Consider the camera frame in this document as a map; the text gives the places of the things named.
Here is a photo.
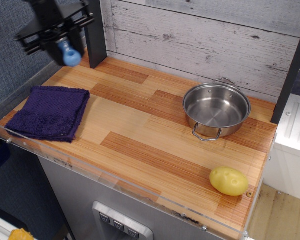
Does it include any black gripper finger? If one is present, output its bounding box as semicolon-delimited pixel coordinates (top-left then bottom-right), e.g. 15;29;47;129
43;41;65;67

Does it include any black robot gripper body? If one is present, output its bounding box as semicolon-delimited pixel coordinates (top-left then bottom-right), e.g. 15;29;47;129
15;0;94;55

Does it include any blue grey plastic scoop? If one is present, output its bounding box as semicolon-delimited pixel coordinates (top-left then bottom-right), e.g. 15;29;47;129
57;40;82;67

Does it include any purple folded towel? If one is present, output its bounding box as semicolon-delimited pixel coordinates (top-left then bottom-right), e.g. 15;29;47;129
5;86;90;143

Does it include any silver toy fridge cabinet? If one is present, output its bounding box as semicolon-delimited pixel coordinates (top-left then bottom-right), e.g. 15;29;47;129
39;157;216;240

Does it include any stainless steel pot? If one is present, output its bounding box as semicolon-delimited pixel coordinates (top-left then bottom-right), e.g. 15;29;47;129
182;77;252;142

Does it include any silver dispenser button panel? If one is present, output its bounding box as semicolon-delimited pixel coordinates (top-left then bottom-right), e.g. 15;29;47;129
92;201;154;240

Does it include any yellow object at corner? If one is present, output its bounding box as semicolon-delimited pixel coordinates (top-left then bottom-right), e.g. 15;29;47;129
8;228;35;240

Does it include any yellow plastic potato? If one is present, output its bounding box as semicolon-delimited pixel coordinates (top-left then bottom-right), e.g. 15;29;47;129
209;166;249;197

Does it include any white side cabinet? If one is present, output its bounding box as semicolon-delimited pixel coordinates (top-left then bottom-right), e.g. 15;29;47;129
263;94;300;199

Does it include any dark grey left post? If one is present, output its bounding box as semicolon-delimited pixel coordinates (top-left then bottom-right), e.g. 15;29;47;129
85;0;107;69

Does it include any dark grey post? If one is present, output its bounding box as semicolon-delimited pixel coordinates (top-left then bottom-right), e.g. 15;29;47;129
270;40;300;125
85;0;107;69

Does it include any dark grey right post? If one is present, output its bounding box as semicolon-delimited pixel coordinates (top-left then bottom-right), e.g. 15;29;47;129
270;40;300;125

